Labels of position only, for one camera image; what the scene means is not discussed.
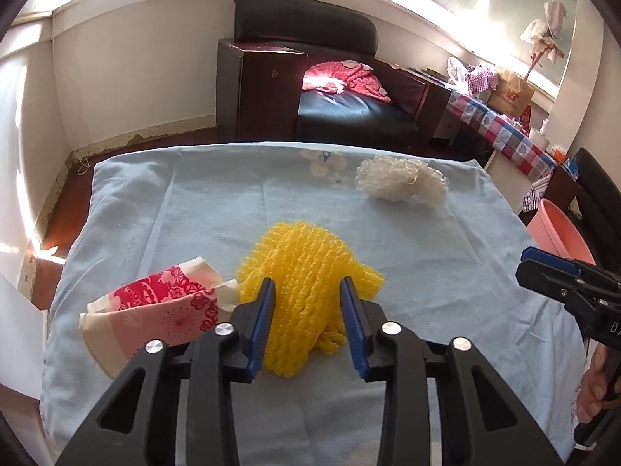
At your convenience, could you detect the large black leather armchair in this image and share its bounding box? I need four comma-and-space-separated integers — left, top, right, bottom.
217, 0, 454, 153

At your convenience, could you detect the white plastic bag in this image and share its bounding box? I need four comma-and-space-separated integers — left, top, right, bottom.
446, 57, 474, 88

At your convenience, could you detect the coat stand with clothes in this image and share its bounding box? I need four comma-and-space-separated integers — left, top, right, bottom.
520, 0, 568, 78

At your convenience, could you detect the crushed pink paper cup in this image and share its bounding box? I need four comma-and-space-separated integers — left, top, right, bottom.
78, 258, 242, 379

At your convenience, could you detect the brown paper bag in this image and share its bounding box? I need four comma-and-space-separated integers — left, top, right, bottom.
486, 69, 535, 116

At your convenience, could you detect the small black leather armchair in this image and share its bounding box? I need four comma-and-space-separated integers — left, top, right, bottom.
548, 148, 621, 265

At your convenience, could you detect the white board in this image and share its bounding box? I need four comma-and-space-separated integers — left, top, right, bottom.
0, 272, 47, 399

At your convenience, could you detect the white foam fruit net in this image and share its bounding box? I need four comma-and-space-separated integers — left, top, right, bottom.
355, 154, 448, 209

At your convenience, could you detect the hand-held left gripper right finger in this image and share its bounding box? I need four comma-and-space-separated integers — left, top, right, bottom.
340, 276, 566, 466

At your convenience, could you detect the pink spotted garment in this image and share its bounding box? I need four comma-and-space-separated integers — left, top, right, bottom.
302, 59, 393, 105

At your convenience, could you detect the checkered-cloth side table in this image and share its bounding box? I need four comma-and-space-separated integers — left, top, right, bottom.
446, 92, 559, 180

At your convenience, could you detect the small white cabinet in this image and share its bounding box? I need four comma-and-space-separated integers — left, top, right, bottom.
434, 111, 461, 146

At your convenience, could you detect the light blue cloth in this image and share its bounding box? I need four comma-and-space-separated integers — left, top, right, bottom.
39, 142, 590, 466

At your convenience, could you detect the pink plastic bucket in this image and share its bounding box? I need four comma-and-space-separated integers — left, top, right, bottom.
526, 199, 597, 265

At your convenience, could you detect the wide white cabinet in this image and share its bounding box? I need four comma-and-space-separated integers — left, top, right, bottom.
485, 148, 534, 209

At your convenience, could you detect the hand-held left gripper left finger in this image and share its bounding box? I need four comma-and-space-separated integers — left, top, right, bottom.
57, 278, 276, 466

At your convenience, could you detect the yellow foam fruit net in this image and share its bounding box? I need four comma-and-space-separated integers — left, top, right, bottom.
238, 221, 386, 377

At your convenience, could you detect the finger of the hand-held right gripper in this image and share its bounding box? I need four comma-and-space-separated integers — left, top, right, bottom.
515, 259, 590, 302
521, 247, 621, 287

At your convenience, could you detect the pink checked cloth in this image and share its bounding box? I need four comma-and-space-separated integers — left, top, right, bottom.
467, 65, 500, 98

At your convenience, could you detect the person's right hand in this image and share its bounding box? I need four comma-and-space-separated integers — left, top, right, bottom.
576, 344, 612, 425

